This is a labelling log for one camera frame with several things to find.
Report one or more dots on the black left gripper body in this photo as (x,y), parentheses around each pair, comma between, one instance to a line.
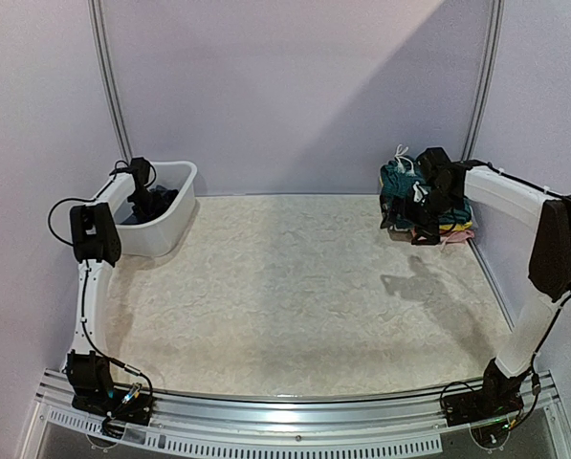
(146,201)

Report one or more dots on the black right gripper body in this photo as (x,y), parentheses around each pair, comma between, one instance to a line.
(410,210)

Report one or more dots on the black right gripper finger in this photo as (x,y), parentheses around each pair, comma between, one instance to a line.
(422,237)
(394,212)

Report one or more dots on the navy blue garment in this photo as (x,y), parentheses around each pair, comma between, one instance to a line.
(166,198)

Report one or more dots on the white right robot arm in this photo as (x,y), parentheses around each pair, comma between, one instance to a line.
(546,218)

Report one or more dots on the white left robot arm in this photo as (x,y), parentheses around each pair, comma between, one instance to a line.
(97,249)

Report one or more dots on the white plastic laundry basket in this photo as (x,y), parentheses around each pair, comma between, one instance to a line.
(160,236)

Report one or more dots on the black white patterned garment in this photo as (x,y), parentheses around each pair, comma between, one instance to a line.
(391,217)

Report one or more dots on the pink folded garment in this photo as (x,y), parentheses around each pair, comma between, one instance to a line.
(456,237)

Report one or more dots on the yellow folded shorts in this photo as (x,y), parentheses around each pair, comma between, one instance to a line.
(450,225)

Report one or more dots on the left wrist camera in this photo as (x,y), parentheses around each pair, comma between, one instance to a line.
(139,168)

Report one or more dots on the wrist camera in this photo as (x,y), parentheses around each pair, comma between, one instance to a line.
(431,163)
(139,168)

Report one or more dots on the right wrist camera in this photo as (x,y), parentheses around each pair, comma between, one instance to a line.
(431,163)

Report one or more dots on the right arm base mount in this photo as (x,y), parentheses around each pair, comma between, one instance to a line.
(497,401)

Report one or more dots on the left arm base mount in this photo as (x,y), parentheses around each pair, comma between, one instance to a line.
(90,377)

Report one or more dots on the aluminium front rail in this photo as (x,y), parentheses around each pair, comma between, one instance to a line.
(409,424)

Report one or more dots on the left aluminium frame post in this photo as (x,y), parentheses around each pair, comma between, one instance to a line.
(97,20)

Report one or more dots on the aluminium frame post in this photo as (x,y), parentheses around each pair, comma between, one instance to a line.
(97,20)
(485,77)

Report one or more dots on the right aluminium frame post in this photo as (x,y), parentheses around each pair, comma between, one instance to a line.
(485,77)

